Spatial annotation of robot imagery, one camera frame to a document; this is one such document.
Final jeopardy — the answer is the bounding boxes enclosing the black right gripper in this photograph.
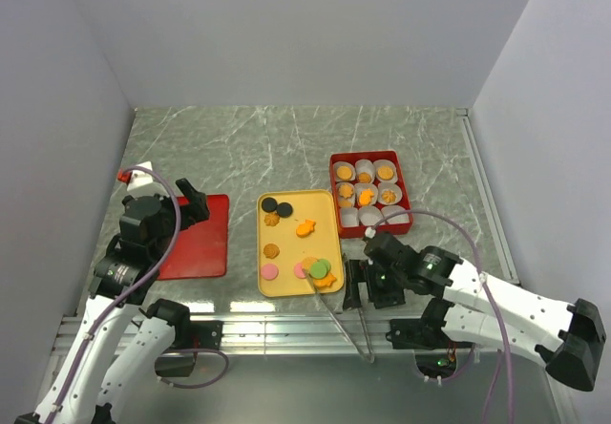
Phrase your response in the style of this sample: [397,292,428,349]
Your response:
[342,259,406,311]

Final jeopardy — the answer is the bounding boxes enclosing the green sandwich cookie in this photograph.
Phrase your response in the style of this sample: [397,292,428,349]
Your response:
[319,259,331,272]
[308,261,328,280]

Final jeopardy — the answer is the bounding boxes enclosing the beige dotted round cookie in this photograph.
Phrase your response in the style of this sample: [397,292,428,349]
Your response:
[302,257,318,271]

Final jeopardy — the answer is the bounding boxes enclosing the red box lid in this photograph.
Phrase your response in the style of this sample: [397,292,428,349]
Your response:
[158,194,229,281]

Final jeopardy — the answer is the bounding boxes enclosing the small orange fish cookie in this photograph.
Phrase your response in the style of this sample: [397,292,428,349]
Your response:
[295,220,316,238]

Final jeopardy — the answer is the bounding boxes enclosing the large orange fish cookie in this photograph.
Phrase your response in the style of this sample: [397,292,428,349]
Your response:
[358,188,375,206]

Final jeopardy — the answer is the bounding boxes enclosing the maple leaf cookie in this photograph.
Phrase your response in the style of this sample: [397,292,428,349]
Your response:
[337,183,354,200]

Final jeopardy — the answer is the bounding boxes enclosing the red cookie box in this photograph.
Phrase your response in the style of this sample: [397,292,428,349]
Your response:
[328,150,413,240]

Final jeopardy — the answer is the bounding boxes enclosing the steel tongs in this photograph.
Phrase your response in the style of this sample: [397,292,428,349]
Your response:
[305,252,377,365]

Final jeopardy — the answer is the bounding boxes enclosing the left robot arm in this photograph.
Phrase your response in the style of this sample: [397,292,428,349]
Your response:
[15,179,210,423]

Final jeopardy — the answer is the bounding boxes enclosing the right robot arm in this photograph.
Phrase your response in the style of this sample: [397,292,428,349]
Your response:
[343,244,607,392]

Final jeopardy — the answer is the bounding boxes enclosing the orange fish cookie under stack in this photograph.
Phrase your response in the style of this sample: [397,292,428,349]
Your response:
[313,272,337,289]

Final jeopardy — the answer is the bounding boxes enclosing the pink sandwich cookie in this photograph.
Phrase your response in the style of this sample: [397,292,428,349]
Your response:
[293,263,307,279]
[260,264,279,281]

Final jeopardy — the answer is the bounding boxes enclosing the yellow cookie tray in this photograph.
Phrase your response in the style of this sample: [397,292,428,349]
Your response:
[257,189,345,298]

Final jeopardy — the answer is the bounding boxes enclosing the black sandwich cookie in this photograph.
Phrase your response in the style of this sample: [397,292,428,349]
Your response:
[276,202,293,219]
[261,197,278,213]

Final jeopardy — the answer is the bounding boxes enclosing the small flower butter cookie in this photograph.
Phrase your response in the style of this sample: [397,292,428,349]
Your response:
[263,212,281,226]

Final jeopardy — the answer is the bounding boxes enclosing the white red left wrist camera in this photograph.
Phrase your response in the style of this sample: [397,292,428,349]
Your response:
[116,170,158,198]

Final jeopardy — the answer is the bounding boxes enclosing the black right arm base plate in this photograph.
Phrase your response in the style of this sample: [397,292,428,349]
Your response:
[386,318,473,350]

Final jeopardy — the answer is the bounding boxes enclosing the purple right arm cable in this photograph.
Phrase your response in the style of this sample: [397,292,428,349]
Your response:
[367,209,516,424]

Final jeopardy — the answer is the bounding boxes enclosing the aluminium table rail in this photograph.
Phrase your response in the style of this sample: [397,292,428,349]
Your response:
[52,311,418,358]

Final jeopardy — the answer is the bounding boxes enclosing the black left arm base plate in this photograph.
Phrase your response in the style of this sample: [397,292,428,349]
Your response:
[171,320,223,350]

